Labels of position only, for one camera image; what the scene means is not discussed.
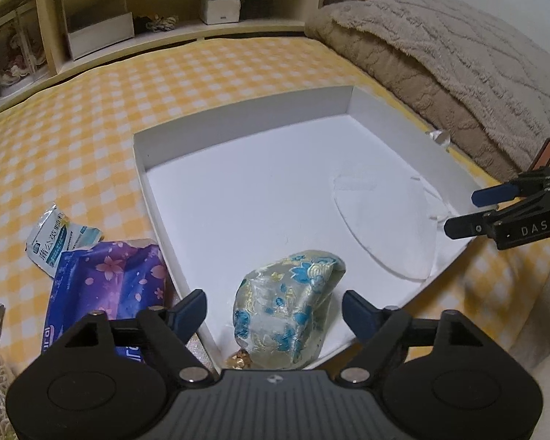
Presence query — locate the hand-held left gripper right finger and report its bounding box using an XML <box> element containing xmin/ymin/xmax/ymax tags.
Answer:
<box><xmin>341</xmin><ymin>290</ymin><xmax>509</xmax><ymax>385</ymax></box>

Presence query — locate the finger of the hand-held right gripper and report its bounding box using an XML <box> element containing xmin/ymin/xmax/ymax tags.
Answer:
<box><xmin>444</xmin><ymin>190</ymin><xmax>550</xmax><ymax>251</ymax></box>
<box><xmin>471</xmin><ymin>162</ymin><xmax>550</xmax><ymax>207</ymax></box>

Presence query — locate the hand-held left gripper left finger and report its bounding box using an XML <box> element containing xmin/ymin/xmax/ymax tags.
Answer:
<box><xmin>41</xmin><ymin>290</ymin><xmax>212</xmax><ymax>385</ymax></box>

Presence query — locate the floral brocade pouch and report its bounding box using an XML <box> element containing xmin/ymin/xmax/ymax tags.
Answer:
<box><xmin>231</xmin><ymin>248</ymin><xmax>347</xmax><ymax>370</ymax></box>

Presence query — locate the white face mask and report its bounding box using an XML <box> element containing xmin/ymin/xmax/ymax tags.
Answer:
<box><xmin>334</xmin><ymin>172</ymin><xmax>451</xmax><ymax>282</ymax></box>

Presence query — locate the shallow white cardboard box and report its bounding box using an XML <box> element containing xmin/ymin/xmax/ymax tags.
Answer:
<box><xmin>133</xmin><ymin>85</ymin><xmax>491</xmax><ymax>368</ymax></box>

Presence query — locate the small clear plastic piece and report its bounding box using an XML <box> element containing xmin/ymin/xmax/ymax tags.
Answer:
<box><xmin>426</xmin><ymin>131</ymin><xmax>452</xmax><ymax>152</ymax></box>

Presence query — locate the purple floral tissue pack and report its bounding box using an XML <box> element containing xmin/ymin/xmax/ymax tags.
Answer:
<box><xmin>46</xmin><ymin>241</ymin><xmax>171</xmax><ymax>364</ymax></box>

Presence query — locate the brown fluffy blanket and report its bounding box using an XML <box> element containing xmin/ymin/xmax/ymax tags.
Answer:
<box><xmin>305</xmin><ymin>0</ymin><xmax>550</xmax><ymax>183</ymax></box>

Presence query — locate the white blue printed packet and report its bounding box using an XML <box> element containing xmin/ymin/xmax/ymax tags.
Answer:
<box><xmin>25</xmin><ymin>202</ymin><xmax>105</xmax><ymax>281</ymax></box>

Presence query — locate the yellow checked bed sheet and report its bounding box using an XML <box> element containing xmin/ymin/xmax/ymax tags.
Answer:
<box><xmin>0</xmin><ymin>37</ymin><xmax>550</xmax><ymax>422</ymax></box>

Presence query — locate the wooden headboard shelf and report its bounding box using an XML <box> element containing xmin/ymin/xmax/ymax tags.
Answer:
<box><xmin>0</xmin><ymin>0</ymin><xmax>408</xmax><ymax>125</ymax></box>

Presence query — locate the white open carton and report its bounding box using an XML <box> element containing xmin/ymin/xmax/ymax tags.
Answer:
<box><xmin>59</xmin><ymin>0</ymin><xmax>136</xmax><ymax>60</ymax></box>

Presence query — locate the white tissue box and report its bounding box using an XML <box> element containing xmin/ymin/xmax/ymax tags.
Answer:
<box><xmin>199</xmin><ymin>0</ymin><xmax>242</xmax><ymax>25</ymax></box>

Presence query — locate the reddish plush doll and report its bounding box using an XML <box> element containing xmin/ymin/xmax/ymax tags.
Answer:
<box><xmin>23</xmin><ymin>23</ymin><xmax>47</xmax><ymax>67</ymax></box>

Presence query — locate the cream plush doll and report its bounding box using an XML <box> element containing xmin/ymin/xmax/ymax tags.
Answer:
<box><xmin>0</xmin><ymin>25</ymin><xmax>23</xmax><ymax>88</ymax></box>

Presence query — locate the clear display case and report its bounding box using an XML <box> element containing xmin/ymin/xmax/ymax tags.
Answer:
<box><xmin>0</xmin><ymin>9</ymin><xmax>23</xmax><ymax>100</ymax></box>
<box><xmin>16</xmin><ymin>2</ymin><xmax>52</xmax><ymax>78</ymax></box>

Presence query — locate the coiled beige rope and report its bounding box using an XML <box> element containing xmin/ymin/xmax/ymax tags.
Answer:
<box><xmin>146</xmin><ymin>15</ymin><xmax>179</xmax><ymax>34</ymax></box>

